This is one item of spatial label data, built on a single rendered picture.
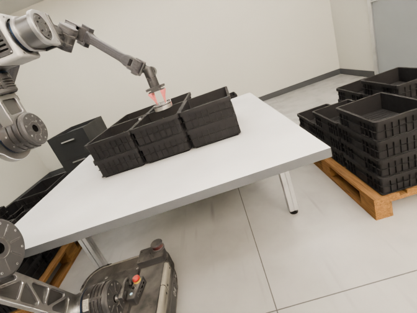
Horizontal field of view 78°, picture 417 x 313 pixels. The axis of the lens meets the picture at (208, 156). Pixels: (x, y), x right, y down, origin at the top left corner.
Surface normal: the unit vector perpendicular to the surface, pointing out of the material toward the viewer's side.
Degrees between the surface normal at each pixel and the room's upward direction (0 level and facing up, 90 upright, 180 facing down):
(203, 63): 90
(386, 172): 90
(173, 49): 90
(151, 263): 90
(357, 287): 0
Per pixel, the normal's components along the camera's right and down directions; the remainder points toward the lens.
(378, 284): -0.33, -0.87
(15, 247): 0.94, -0.32
